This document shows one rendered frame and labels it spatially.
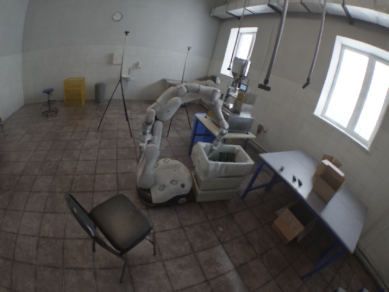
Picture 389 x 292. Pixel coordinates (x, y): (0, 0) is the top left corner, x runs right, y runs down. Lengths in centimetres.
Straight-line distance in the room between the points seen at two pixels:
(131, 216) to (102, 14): 544
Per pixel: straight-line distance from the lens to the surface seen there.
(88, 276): 172
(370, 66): 359
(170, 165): 204
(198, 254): 176
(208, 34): 619
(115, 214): 119
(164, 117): 142
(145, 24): 560
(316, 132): 317
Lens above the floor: 160
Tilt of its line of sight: 29 degrees down
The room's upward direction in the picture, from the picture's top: 14 degrees clockwise
